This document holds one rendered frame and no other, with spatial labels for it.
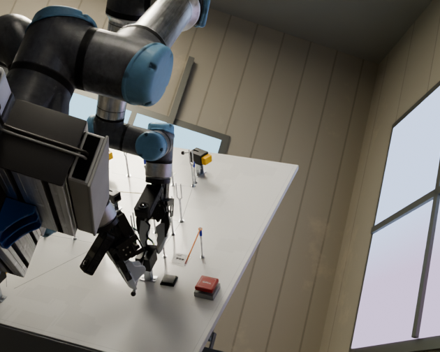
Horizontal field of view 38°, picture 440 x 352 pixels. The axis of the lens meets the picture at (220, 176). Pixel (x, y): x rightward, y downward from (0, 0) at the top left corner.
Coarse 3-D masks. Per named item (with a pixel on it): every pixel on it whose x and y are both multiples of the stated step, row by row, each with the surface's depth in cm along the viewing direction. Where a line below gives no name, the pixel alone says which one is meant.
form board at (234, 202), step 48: (192, 192) 216; (240, 192) 214; (48, 240) 195; (192, 240) 192; (240, 240) 191; (48, 288) 176; (96, 288) 175; (144, 288) 174; (192, 288) 173; (48, 336) 160; (96, 336) 159; (144, 336) 158; (192, 336) 158
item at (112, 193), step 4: (112, 192) 204; (116, 192) 204; (112, 196) 202; (116, 196) 206; (120, 196) 205; (112, 200) 203; (116, 200) 204; (112, 204) 206; (116, 204) 208; (116, 208) 209; (120, 208) 208
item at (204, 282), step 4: (204, 276) 172; (200, 280) 171; (204, 280) 171; (208, 280) 171; (212, 280) 170; (216, 280) 170; (196, 284) 169; (200, 284) 169; (204, 284) 169; (208, 284) 169; (212, 284) 169; (216, 284) 170; (196, 288) 169; (200, 288) 168; (204, 288) 168; (208, 288) 168; (212, 288) 168; (208, 292) 168; (212, 292) 168
